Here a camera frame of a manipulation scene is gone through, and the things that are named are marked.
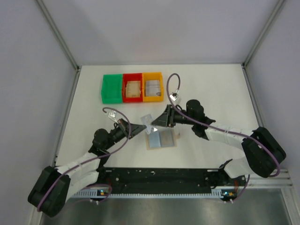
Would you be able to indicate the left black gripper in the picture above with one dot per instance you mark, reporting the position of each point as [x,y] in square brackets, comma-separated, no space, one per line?
[128,129]

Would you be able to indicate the beige card holders stack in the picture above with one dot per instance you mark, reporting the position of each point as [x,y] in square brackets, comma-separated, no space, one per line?
[132,89]

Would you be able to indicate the right aluminium corner post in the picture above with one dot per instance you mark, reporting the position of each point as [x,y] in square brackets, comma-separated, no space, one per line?
[264,31]

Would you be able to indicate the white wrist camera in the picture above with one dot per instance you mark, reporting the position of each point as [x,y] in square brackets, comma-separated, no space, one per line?
[112,115]
[175,98]

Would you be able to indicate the left aluminium corner post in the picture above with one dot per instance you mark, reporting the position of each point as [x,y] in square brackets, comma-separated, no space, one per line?
[57,34]

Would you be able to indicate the red plastic bin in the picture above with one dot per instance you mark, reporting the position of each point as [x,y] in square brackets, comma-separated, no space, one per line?
[131,77]

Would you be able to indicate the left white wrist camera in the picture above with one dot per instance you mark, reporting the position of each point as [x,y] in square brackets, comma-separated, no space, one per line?
[112,115]

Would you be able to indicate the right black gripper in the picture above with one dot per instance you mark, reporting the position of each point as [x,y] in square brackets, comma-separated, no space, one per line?
[169,116]

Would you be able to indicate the white VIP card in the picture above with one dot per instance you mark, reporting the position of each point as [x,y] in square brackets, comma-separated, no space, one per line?
[147,120]

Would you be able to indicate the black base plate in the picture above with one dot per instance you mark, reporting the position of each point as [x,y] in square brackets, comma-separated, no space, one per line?
[166,180]

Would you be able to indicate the aluminium corner post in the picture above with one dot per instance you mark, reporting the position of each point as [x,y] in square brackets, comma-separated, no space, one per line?
[57,34]
[264,31]

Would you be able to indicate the green plastic bin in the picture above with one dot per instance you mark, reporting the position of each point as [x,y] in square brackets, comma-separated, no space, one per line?
[111,92]

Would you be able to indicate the beige card holder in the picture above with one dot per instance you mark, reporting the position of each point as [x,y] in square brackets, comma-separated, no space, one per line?
[176,135]

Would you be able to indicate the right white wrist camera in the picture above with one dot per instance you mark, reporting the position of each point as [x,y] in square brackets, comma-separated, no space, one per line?
[175,98]

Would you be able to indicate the yellow plastic bin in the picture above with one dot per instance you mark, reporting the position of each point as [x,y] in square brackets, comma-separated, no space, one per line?
[152,76]

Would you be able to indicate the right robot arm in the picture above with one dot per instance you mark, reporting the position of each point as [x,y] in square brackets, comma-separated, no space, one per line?
[263,154]

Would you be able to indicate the white slotted cable duct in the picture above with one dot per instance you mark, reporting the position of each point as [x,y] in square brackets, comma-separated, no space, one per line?
[213,194]

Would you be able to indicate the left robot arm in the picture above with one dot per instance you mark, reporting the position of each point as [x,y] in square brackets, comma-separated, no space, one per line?
[56,185]

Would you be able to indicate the stack of cards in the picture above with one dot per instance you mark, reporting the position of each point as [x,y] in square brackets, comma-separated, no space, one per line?
[152,88]

